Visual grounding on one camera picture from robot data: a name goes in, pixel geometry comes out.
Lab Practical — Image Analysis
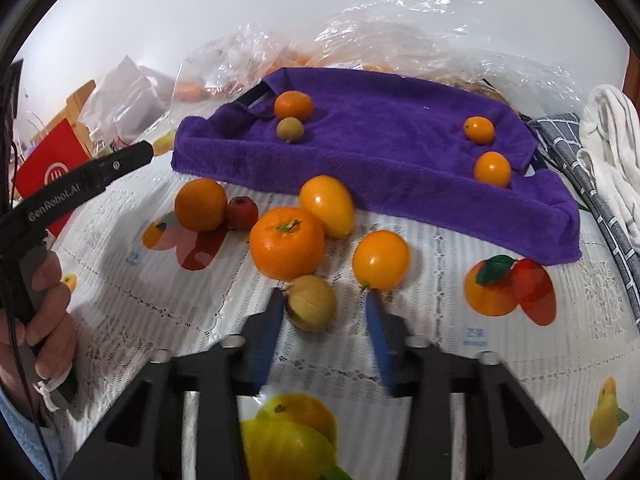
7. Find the purple towel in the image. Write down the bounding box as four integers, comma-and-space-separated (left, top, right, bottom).
171, 66, 583, 266

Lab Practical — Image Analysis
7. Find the brown wooden door frame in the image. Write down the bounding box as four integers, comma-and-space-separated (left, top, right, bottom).
622, 42, 640, 98

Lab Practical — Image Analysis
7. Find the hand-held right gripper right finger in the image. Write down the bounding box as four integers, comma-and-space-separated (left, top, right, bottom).
365, 290, 583, 480

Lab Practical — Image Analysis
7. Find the grey checked cloth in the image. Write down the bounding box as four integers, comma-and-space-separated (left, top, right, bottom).
527, 111, 640, 323

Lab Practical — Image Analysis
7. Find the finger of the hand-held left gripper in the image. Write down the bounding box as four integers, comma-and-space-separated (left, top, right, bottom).
94, 140, 156, 187

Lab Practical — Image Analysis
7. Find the person's left forearm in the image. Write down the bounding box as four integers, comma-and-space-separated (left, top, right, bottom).
0, 387, 56, 480

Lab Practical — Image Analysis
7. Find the tan longan fruit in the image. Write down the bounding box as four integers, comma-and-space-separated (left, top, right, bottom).
276, 117, 305, 143
285, 275, 338, 332

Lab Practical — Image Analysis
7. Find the orange mandarin with green stem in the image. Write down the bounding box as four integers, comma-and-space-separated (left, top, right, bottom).
248, 206, 326, 282

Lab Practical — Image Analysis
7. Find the white striped towel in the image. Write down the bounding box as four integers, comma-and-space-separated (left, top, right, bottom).
575, 85, 640, 248

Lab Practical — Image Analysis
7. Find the person's left hand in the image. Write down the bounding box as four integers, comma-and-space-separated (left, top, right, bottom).
0, 251, 77, 412

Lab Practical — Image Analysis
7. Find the small red fruit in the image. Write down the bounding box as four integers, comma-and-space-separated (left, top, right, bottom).
227, 196, 259, 231

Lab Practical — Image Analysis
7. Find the clear plastic bag with oranges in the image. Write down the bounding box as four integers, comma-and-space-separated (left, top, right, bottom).
171, 22, 293, 106

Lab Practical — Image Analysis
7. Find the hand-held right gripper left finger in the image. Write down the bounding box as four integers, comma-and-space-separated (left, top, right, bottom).
62, 287, 286, 480

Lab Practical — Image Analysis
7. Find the crumpled clear plastic bag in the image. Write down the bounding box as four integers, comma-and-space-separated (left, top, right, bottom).
287, 0, 506, 91
480, 45, 601, 126

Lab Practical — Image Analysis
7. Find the bunch of tan longans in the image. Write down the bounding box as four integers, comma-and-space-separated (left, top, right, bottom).
440, 71, 506, 103

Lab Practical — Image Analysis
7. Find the red paper bag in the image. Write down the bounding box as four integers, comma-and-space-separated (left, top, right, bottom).
14, 112, 97, 241

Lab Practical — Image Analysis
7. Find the small orange mandarin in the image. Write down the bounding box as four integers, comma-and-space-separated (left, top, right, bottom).
473, 151, 512, 188
463, 116, 496, 144
352, 230, 411, 292

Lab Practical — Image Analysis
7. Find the white plastic bag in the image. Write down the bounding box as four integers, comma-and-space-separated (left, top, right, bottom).
80, 55, 175, 148

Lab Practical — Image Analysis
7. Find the oval orange mandarin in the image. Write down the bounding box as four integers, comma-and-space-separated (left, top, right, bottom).
299, 175, 356, 239

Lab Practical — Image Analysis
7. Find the fruit print tablecloth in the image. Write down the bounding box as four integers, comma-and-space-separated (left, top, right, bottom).
47, 97, 640, 480

